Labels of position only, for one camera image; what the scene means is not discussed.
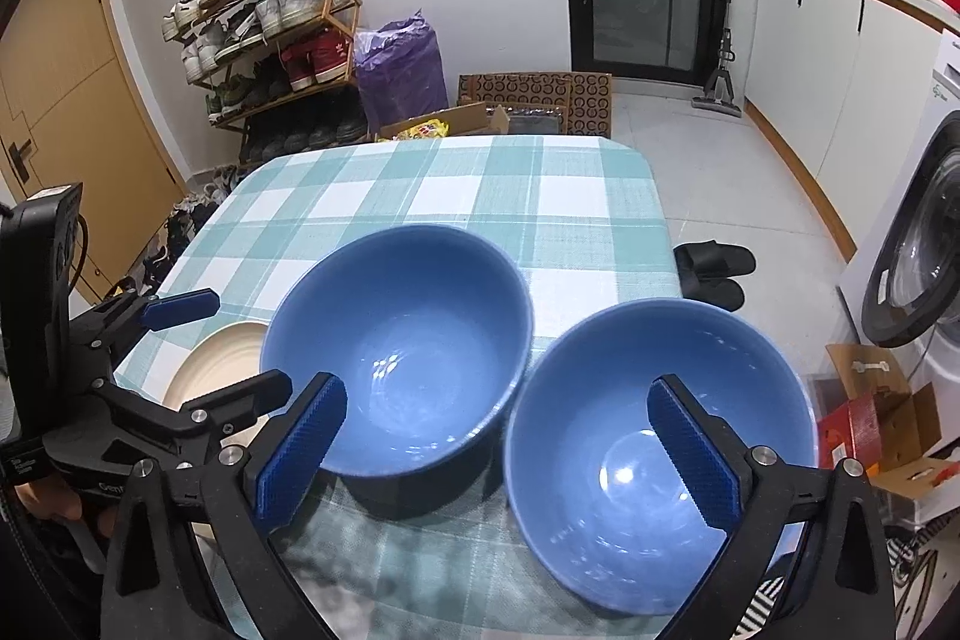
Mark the person's left hand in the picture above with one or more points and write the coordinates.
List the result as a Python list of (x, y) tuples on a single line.
[(49, 503)]

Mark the patterned cardboard box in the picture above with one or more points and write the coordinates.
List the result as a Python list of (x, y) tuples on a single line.
[(525, 89)]

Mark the black white striped rug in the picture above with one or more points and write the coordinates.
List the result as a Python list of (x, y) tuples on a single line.
[(907, 565)]

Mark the cream plate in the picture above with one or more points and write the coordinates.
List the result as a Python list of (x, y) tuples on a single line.
[(217, 362)]

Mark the white washing machine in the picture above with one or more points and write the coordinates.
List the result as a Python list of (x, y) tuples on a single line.
[(922, 220)]

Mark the yellow snack packet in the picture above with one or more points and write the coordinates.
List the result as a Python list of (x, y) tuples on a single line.
[(424, 130)]

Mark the brown cardboard box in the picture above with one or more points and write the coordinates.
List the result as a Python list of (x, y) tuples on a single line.
[(900, 415)]

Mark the blue bowl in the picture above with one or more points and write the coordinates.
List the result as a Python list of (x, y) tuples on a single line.
[(405, 340), (622, 400)]

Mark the yellow wooden door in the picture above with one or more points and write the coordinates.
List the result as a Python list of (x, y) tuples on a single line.
[(75, 85)]

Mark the purple plastic bag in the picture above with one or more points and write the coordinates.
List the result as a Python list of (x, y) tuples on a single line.
[(401, 78)]

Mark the snack-filled cardboard box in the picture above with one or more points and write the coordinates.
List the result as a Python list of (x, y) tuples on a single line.
[(469, 119)]

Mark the red carton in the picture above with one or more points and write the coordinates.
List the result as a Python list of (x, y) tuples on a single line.
[(847, 430)]

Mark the clear plastic tray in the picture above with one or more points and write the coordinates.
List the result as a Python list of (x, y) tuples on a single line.
[(532, 123)]

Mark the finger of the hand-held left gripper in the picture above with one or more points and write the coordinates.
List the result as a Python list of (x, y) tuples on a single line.
[(225, 394), (180, 308)]

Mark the black slipper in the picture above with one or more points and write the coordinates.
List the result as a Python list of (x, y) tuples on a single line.
[(712, 293), (716, 257)]

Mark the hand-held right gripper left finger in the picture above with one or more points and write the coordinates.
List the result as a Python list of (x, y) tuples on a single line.
[(300, 452)]

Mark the grey floor mop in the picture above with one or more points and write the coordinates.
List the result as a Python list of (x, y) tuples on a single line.
[(716, 93)]

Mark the white kitchen cabinet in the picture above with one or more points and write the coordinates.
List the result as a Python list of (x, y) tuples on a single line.
[(825, 48)]

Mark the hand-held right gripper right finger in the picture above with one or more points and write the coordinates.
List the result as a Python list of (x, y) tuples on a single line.
[(694, 452)]

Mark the scattered pile of shoes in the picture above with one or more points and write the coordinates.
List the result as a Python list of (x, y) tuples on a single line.
[(195, 212)]

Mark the teal checked tablecloth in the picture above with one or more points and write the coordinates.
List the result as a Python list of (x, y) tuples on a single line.
[(450, 175)]

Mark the wooden shoe rack with shoes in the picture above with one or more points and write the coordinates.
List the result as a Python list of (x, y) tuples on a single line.
[(292, 3)]

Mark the red box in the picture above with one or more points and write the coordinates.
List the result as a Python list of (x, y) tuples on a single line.
[(951, 1)]

